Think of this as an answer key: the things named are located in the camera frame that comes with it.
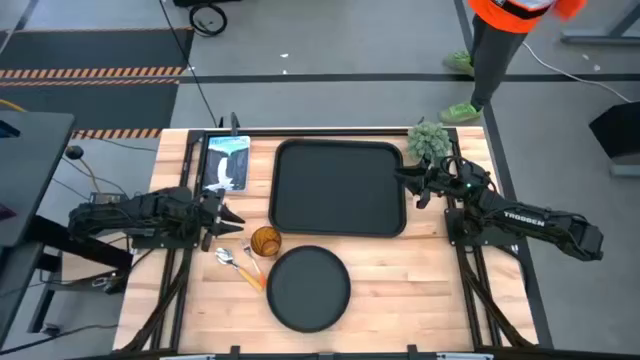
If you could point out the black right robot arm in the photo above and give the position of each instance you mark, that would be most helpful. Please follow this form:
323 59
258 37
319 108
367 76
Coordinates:
525 218

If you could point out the black rectangular tray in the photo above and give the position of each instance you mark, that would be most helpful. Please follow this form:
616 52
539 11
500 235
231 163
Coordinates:
337 187

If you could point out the black round knob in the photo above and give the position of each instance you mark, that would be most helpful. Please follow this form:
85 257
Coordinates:
74 152

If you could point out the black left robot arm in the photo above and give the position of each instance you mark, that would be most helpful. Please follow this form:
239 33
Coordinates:
150 210

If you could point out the black desk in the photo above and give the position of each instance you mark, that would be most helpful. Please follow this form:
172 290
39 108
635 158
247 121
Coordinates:
30 170

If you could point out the black metal table frame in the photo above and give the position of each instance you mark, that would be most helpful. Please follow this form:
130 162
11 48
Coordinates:
192 150

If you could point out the waterfall picture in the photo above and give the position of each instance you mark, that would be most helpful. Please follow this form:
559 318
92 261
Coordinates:
227 165

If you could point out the person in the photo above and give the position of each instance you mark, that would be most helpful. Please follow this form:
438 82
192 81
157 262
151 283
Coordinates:
492 55

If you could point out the black box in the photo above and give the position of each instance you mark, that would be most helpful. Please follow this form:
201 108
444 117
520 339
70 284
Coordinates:
617 130

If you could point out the black round plate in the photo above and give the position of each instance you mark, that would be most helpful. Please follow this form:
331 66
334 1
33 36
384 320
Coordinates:
308 289

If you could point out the green artificial plant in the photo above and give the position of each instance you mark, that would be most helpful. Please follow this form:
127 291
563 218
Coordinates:
428 141

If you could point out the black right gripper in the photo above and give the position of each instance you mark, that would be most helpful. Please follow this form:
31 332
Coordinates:
447 179

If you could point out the black hazard-striped floor mat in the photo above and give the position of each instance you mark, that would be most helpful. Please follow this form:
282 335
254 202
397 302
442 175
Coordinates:
90 50

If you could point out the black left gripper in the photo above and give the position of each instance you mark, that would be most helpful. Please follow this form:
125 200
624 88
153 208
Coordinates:
212 215

